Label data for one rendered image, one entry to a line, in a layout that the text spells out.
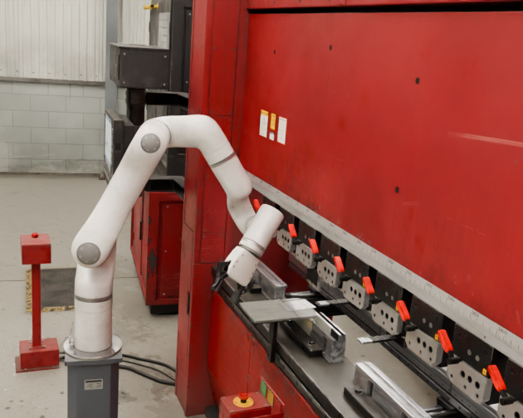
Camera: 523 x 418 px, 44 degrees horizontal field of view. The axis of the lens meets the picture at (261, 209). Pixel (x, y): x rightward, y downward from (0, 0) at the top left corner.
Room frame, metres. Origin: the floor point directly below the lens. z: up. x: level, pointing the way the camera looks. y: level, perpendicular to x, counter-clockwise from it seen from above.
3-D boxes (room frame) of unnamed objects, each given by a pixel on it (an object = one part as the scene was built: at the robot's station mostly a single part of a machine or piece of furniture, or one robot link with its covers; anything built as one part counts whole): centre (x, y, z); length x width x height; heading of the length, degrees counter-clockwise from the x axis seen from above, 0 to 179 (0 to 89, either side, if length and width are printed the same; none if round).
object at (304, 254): (2.49, -0.22, 1.26); 0.15 x 0.09 x 0.17; 23
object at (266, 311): (2.41, -0.10, 1.00); 0.26 x 0.18 x 0.01; 113
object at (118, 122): (3.36, 0.76, 1.42); 0.45 x 0.12 x 0.36; 19
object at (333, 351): (2.42, -0.25, 0.92); 0.39 x 0.06 x 0.10; 23
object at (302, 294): (3.03, -0.41, 0.81); 0.64 x 0.08 x 0.14; 113
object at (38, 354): (3.62, 1.30, 0.41); 0.25 x 0.20 x 0.83; 113
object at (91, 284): (2.00, 0.53, 1.30); 0.19 x 0.12 x 0.24; 6
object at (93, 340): (1.97, 0.52, 1.09); 0.19 x 0.19 x 0.18
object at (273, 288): (2.97, -0.02, 0.92); 0.50 x 0.06 x 0.10; 23
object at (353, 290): (2.12, -0.37, 1.26); 0.15 x 0.09 x 0.17; 23
